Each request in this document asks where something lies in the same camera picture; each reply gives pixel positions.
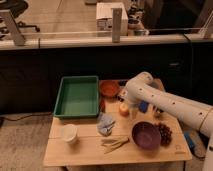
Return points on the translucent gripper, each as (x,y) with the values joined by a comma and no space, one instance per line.
(133,111)

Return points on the orange apple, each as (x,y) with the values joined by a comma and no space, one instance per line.
(123,109)

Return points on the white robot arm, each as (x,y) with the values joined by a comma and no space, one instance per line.
(197,115)

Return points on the white paper cup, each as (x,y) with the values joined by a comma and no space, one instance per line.
(69,133)

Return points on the blue sponge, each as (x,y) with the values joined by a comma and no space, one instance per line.
(143,107)

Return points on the black white box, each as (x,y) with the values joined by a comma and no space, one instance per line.
(121,95)

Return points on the purple bowl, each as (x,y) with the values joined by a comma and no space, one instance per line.
(146,136)

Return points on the orange bowl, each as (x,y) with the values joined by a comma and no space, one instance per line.
(109,88)

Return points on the red small object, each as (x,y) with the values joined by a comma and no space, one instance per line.
(102,105)

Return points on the light blue cloth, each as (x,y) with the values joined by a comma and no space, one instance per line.
(105,124)

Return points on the bunch of dark grapes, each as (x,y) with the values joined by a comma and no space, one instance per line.
(166,134)

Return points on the green plastic tray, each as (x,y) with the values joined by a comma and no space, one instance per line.
(78,97)

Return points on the white cardboard box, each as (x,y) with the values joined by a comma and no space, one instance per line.
(104,16)

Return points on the wooden post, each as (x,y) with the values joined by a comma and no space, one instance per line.
(116,24)

